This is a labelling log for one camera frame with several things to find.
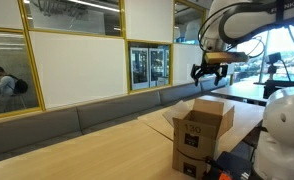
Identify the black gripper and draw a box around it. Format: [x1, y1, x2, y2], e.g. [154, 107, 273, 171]
[190, 61, 229, 87]

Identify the brown cardboard box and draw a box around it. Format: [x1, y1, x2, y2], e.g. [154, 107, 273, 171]
[162, 98, 235, 180]

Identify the wooden background table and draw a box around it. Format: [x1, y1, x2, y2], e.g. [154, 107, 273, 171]
[210, 81, 271, 104]

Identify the white framed glass door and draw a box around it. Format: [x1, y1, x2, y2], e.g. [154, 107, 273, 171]
[129, 45, 171, 92]

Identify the black case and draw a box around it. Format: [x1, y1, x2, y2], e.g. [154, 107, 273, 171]
[203, 150, 255, 180]

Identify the orange black hand tool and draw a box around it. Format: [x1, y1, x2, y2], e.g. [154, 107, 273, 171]
[205, 155, 235, 180]

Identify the grey upholstered bench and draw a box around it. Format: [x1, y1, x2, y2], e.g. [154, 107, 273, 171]
[0, 77, 228, 161]

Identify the black backpack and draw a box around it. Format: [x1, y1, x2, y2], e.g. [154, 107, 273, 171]
[12, 77, 29, 95]

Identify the seated person grey shirt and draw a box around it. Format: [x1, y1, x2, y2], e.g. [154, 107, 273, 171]
[0, 65, 16, 113]

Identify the black camera on stand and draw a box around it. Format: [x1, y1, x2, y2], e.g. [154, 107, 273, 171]
[262, 51, 291, 99]

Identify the yellow window frame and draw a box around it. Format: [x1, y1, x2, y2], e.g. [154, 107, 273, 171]
[0, 0, 208, 121]

